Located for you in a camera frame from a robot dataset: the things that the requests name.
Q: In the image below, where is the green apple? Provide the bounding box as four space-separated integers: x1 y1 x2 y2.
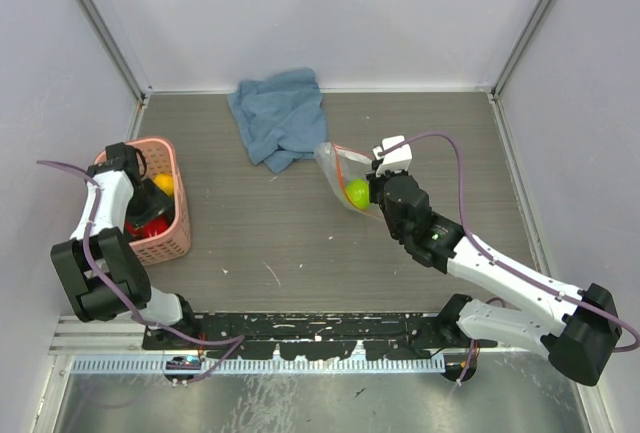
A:
345 178 370 211

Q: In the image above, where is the clear orange zip bag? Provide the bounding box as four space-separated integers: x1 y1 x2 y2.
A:
314 142 383 221

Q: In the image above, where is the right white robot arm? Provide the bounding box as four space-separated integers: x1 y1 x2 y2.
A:
366 172 622 386

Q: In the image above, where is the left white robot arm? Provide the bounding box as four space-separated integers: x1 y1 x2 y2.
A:
50 137 200 349

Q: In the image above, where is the red apple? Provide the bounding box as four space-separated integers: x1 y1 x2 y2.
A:
125 216 169 241

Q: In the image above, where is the yellow pear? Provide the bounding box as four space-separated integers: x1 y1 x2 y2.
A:
152 173 175 198

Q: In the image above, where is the pink plastic basket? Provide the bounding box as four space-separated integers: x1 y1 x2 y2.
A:
87 137 191 265

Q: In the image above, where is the blue cloth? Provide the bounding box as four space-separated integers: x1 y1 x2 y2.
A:
227 68 328 175

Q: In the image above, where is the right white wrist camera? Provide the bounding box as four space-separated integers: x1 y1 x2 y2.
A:
372 135 413 177

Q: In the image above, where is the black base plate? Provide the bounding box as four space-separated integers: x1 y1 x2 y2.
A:
142 311 499 359

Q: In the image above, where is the grey slotted cable duct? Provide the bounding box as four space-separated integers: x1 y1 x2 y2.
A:
70 354 445 375

